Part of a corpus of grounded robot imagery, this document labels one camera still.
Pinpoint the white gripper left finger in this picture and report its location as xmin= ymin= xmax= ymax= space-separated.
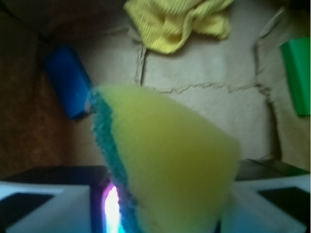
xmin=0 ymin=181 xmax=91 ymax=233

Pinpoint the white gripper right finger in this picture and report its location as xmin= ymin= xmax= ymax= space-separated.
xmin=220 ymin=175 xmax=311 ymax=233

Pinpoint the yellow sponge with green scourer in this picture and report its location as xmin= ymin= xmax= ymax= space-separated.
xmin=91 ymin=85 xmax=240 ymax=233

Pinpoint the blue rectangular block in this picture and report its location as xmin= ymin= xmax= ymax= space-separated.
xmin=43 ymin=46 xmax=93 ymax=119

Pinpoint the brown paper bag basket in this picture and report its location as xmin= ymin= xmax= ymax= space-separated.
xmin=0 ymin=0 xmax=311 ymax=179

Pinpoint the green rectangular block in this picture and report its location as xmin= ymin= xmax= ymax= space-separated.
xmin=280 ymin=37 xmax=311 ymax=116

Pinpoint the yellow microfibre cloth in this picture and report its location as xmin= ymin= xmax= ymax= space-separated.
xmin=123 ymin=0 xmax=232 ymax=54

